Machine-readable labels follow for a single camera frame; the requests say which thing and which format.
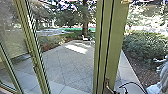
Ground green outdoor hedge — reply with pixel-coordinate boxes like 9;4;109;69
122;30;168;63

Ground brown tree trunk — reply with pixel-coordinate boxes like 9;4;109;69
81;0;90;37

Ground green window frame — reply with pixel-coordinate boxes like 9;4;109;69
0;0;108;94

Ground silver door handle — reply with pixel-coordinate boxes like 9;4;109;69
102;77;116;94

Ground low green shrub bed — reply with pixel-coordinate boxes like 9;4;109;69
37;29;83;52

